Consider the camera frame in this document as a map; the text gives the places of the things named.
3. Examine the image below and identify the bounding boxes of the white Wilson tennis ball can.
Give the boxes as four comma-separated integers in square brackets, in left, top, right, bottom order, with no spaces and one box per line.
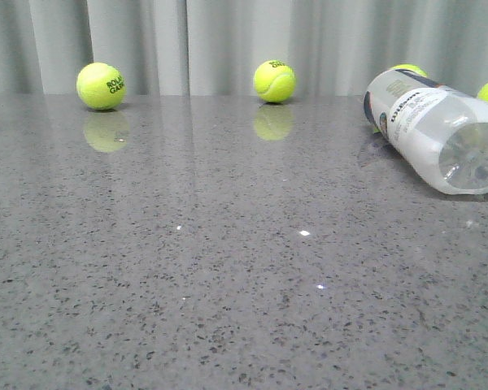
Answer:
[364,69,488,195]

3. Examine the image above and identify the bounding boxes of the yellow tennis ball centre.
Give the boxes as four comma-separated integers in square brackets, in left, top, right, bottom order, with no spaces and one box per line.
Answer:
[253,59,297,103]

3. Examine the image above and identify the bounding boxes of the yellow tennis ball Roland Garros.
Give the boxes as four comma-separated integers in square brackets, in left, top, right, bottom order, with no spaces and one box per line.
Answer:
[76,63,126,111]

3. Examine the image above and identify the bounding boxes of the grey pleated curtain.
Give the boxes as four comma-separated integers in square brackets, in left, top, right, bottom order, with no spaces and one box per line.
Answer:
[0,1,488,96]

